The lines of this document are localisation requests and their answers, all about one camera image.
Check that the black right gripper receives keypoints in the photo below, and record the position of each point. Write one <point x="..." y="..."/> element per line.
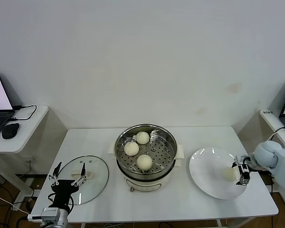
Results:
<point x="240" y="172"/>

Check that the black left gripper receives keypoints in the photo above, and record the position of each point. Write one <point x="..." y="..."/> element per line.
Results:
<point x="64" y="190"/>

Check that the white steamed baozi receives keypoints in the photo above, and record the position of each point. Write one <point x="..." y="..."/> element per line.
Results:
<point x="142" y="137"/>
<point x="131" y="149"/>
<point x="145" y="162"/>
<point x="228" y="174"/>

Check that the round glass pot lid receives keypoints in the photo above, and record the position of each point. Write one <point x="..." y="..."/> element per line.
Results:
<point x="92" y="171"/>

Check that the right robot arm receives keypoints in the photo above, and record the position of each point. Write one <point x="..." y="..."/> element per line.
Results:
<point x="268" y="154"/>

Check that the stainless steel steamer basket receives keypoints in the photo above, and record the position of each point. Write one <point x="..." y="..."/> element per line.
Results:
<point x="161" y="156"/>

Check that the white round plate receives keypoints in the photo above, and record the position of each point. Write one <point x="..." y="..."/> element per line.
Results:
<point x="204" y="166"/>

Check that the white side table with label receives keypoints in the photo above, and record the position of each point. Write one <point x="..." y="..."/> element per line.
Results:
<point x="282" y="140"/>

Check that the white side table with mouse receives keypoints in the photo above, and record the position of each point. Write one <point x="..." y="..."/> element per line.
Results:
<point x="31" y="133"/>

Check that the black computer mouse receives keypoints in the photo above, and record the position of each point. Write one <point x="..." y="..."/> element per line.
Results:
<point x="11" y="130"/>

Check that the cream electric cooking pot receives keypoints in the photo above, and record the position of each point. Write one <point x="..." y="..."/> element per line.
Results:
<point x="145" y="184"/>

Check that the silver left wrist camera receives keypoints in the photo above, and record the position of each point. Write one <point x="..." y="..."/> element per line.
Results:
<point x="50" y="213"/>

